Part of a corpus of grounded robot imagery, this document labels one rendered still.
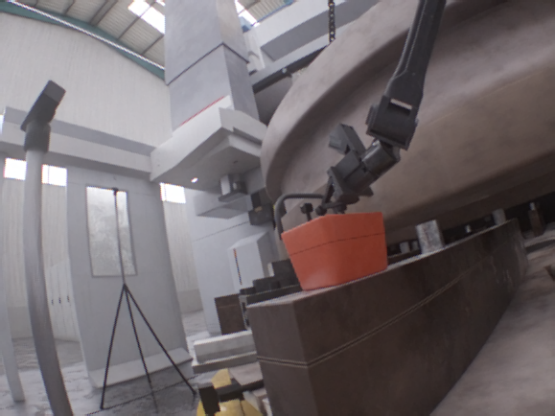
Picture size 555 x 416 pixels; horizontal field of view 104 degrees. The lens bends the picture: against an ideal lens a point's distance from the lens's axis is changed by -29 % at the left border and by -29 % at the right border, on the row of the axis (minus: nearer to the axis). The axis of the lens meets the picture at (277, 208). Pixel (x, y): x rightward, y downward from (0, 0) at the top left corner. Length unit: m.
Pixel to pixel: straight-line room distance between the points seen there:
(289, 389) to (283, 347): 0.08
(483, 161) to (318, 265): 0.70
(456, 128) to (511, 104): 0.22
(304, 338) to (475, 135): 0.86
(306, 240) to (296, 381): 0.25
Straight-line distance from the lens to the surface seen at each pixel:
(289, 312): 0.46
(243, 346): 1.74
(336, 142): 0.62
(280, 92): 5.37
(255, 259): 4.61
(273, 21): 8.39
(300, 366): 0.48
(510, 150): 1.07
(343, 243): 0.55
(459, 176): 1.09
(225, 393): 1.22
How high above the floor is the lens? 0.72
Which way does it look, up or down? 13 degrees up
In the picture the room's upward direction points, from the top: 13 degrees counter-clockwise
